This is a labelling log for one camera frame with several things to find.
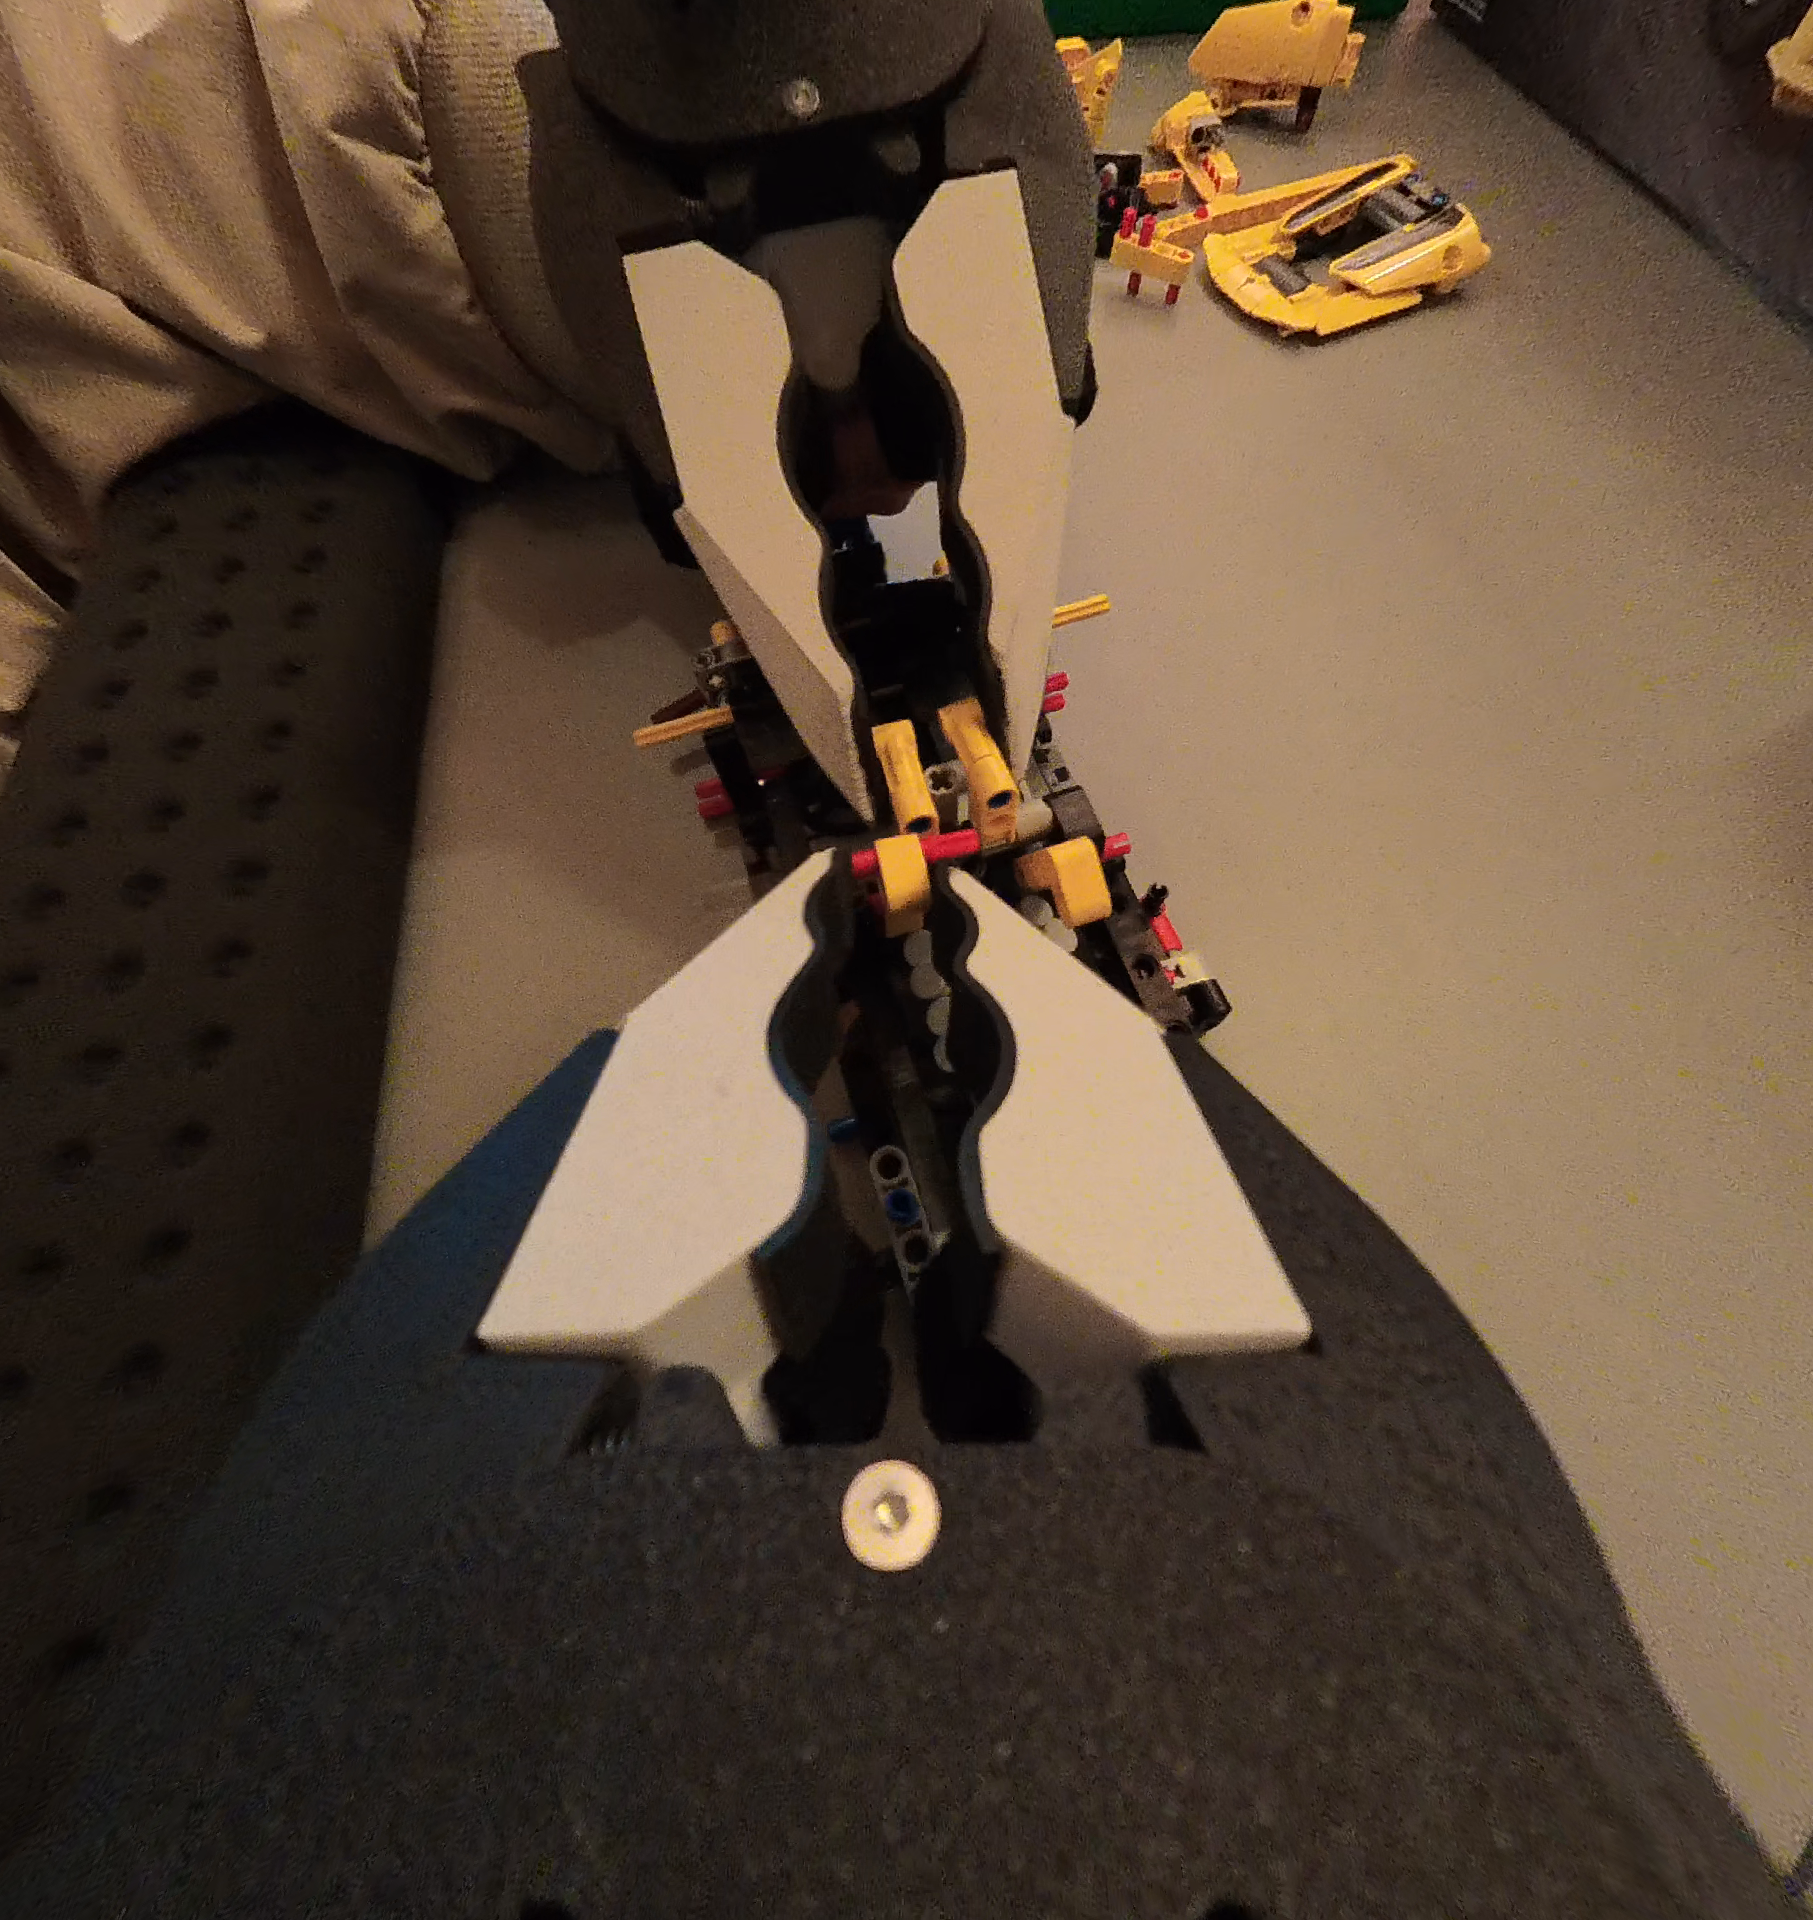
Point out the green plastic bin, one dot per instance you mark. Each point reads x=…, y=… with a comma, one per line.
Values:
x=1221, y=14

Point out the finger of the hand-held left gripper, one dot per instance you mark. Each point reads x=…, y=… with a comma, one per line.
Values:
x=1012, y=449
x=710, y=449

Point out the yellow toy hood section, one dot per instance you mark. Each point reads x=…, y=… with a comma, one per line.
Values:
x=1274, y=52

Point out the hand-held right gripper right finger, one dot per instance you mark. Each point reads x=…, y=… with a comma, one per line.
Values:
x=1131, y=1171

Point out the black toy car chassis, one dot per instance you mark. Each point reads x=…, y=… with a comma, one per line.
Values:
x=1056, y=877

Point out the dark toy set box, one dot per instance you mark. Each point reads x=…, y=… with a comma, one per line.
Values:
x=1672, y=180

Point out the person's left forearm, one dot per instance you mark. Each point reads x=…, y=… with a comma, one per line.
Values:
x=322, y=226

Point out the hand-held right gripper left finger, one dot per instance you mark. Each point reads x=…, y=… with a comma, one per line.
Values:
x=653, y=1171

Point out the black toy subassembly red pins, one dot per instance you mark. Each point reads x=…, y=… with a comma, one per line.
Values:
x=1115, y=203

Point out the yellow toy beam red pins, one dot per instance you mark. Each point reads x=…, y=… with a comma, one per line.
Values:
x=1153, y=256

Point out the yellow toy car side panel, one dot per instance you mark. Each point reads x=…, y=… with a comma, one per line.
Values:
x=1341, y=256

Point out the small yellow toy bracket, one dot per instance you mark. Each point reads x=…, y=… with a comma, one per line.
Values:
x=1093, y=91

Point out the grey desk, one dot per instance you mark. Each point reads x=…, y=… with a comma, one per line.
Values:
x=1445, y=750

